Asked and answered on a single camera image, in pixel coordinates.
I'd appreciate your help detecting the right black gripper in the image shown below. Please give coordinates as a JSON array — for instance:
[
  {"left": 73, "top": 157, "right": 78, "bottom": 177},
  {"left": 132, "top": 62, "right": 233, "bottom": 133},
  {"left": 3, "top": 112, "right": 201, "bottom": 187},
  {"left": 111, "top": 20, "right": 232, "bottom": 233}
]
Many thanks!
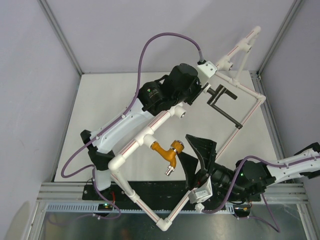
[{"left": 175, "top": 135, "right": 243, "bottom": 196}]

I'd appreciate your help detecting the gold faucet with chrome knob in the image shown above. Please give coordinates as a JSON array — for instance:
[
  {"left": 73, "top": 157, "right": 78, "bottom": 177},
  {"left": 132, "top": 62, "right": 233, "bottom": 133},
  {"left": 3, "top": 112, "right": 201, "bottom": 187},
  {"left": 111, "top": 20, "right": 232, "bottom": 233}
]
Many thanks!
[{"left": 150, "top": 140, "right": 185, "bottom": 176}]

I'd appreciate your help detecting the white PVC pipe frame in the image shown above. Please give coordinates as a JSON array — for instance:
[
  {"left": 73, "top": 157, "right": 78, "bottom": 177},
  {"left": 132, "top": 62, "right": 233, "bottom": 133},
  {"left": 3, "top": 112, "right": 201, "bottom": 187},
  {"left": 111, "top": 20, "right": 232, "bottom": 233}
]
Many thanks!
[{"left": 108, "top": 26, "right": 266, "bottom": 232}]

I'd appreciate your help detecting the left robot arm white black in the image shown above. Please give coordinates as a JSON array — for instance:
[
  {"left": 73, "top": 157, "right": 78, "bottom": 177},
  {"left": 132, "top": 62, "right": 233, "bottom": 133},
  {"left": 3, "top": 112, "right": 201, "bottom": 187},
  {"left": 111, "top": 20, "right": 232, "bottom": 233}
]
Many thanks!
[{"left": 80, "top": 63, "right": 209, "bottom": 200}]

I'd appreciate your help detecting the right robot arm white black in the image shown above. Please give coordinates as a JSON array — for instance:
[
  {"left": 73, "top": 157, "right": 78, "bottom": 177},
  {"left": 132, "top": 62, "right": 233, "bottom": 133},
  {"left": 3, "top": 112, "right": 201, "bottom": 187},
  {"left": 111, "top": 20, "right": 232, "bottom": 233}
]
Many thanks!
[{"left": 178, "top": 134, "right": 320, "bottom": 204}]

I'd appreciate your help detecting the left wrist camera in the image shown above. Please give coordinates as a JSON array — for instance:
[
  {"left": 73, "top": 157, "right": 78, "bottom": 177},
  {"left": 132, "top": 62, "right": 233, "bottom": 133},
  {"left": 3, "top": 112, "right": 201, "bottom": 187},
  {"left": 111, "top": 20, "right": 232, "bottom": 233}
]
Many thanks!
[{"left": 196, "top": 61, "right": 218, "bottom": 86}]

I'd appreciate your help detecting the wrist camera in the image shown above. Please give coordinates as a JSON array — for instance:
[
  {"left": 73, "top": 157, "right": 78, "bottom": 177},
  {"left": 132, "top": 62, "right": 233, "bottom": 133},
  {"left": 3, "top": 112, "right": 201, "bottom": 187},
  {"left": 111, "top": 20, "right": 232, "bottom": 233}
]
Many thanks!
[
  {"left": 188, "top": 178, "right": 213, "bottom": 213},
  {"left": 196, "top": 61, "right": 218, "bottom": 86}
]

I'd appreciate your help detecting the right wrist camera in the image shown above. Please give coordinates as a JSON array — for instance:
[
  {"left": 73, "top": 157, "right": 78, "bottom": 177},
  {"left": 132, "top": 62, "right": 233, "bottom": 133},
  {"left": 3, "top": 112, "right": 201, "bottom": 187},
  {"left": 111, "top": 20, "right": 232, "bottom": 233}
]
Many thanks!
[{"left": 188, "top": 178, "right": 213, "bottom": 213}]

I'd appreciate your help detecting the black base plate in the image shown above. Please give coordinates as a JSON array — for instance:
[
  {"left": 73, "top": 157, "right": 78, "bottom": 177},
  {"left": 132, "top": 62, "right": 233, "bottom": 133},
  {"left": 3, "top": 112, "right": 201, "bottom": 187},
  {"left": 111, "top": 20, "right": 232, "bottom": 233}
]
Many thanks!
[{"left": 82, "top": 179, "right": 262, "bottom": 213}]

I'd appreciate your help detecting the aluminium frame rail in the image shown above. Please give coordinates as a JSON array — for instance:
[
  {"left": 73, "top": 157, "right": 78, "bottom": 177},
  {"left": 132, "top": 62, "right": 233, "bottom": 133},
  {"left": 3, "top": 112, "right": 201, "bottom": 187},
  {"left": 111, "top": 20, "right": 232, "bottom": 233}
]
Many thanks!
[{"left": 36, "top": 182, "right": 309, "bottom": 204}]

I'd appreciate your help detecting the white slotted cable duct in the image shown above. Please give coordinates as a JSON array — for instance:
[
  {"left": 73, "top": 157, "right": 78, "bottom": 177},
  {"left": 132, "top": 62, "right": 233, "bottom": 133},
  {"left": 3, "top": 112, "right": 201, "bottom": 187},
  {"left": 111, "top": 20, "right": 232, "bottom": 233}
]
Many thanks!
[{"left": 46, "top": 202, "right": 251, "bottom": 214}]

